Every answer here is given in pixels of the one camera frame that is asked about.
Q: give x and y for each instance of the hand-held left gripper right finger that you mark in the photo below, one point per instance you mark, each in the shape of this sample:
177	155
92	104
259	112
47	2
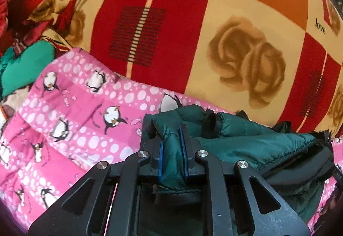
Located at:
185	153

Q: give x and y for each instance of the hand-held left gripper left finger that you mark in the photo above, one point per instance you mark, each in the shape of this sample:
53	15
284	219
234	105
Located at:
160	157

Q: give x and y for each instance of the dark green puffer jacket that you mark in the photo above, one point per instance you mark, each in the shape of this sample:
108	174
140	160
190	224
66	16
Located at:
241	139

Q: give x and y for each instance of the pink penguin print blanket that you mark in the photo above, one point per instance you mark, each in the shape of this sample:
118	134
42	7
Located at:
80	123

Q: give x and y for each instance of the red checkered rose print blanket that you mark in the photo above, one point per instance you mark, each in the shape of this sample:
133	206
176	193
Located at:
214	37

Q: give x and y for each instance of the beige fleece cloth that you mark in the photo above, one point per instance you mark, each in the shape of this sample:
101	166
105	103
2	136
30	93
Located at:
10	102

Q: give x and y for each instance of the green knit sweater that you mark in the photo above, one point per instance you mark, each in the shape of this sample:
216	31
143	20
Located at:
26	67

